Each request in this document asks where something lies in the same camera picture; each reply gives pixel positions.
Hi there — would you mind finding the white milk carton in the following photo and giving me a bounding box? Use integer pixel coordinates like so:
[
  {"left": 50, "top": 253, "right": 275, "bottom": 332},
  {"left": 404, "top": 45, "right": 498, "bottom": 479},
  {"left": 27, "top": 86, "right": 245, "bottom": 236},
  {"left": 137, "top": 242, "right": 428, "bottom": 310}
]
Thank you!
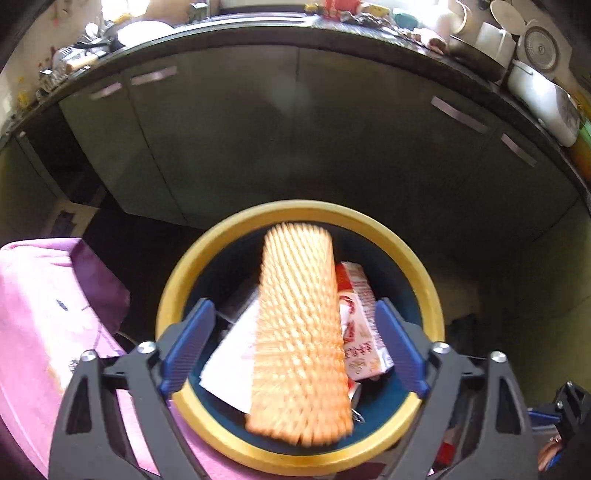
[{"left": 335, "top": 262, "right": 394, "bottom": 382}]

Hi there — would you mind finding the white paper towel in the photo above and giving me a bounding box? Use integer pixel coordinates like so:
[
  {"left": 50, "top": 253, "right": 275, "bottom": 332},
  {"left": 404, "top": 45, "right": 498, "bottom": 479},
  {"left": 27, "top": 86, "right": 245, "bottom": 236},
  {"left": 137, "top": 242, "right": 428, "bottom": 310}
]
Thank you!
[{"left": 198, "top": 296, "right": 259, "bottom": 414}]

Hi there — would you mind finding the orange foam fruit net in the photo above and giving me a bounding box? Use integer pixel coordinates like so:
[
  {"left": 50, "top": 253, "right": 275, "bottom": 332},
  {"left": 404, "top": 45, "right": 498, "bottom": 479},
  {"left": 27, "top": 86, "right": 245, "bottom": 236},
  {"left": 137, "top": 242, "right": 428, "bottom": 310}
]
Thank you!
[{"left": 245, "top": 223, "right": 353, "bottom": 447}]

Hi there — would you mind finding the person's right hand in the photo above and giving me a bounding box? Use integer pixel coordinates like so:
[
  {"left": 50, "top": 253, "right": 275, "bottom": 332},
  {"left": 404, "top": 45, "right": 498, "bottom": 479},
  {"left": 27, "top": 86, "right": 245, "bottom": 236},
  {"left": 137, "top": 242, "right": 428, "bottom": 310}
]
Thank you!
[{"left": 538, "top": 436, "right": 563, "bottom": 472}]

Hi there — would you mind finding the pink floral tablecloth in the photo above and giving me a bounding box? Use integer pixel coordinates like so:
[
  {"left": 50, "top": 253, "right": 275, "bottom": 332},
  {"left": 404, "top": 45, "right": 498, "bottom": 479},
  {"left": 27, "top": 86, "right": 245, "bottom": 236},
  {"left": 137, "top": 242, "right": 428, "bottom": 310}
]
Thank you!
[{"left": 0, "top": 236, "right": 389, "bottom": 480}]

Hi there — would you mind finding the white rice cooker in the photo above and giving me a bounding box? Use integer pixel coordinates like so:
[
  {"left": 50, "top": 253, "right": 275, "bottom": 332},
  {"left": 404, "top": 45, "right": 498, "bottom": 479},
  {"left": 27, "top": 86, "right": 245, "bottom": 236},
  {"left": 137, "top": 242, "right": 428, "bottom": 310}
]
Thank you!
[{"left": 507, "top": 60, "right": 580, "bottom": 147}]

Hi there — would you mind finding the dish rack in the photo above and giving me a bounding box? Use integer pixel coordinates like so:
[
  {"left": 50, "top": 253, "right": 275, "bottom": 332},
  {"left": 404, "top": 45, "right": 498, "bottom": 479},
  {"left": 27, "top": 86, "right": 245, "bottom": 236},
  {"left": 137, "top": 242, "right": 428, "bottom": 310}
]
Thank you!
[{"left": 39, "top": 47, "right": 99, "bottom": 92}]

